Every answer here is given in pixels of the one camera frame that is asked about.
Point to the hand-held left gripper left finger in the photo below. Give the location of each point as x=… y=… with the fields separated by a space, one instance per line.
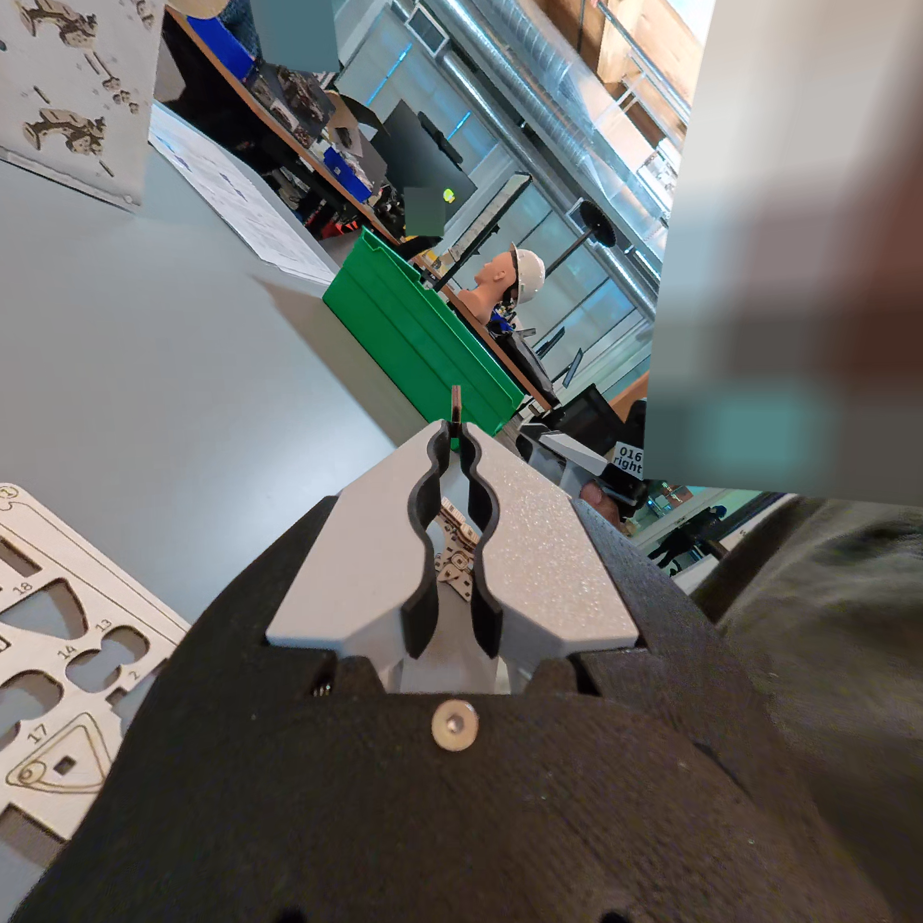
x=346 y=570

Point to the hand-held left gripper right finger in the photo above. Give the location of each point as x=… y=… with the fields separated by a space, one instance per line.
x=555 y=570

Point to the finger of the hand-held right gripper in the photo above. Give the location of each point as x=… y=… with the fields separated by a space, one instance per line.
x=573 y=448

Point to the wooden model assembly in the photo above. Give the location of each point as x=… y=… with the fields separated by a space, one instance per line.
x=454 y=562

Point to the small wooden model piece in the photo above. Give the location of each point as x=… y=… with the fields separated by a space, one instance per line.
x=456 y=415

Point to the grey desk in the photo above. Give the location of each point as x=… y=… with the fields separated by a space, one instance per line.
x=180 y=360

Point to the person's right hand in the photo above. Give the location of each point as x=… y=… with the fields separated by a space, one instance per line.
x=602 y=501

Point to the black monitor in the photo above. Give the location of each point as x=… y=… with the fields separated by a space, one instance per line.
x=588 y=418

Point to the wooden-topped background table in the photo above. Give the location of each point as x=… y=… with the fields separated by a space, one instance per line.
x=523 y=364

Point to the mannequin head with hard hat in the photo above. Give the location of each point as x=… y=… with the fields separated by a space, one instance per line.
x=530 y=270

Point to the green plastic bin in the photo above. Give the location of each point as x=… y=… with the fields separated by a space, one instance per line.
x=418 y=339

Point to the black disc on pole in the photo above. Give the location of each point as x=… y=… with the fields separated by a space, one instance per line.
x=598 y=223

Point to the laser-cut wooden parts sheet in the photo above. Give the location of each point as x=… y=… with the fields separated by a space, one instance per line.
x=103 y=624

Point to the silver ventilation ducts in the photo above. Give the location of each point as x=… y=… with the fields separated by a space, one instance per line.
x=548 y=108

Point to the plastic-sleeved paper sheet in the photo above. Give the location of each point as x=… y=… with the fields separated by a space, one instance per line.
x=238 y=195

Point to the hanging instruction sheet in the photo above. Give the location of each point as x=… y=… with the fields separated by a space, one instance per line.
x=72 y=72

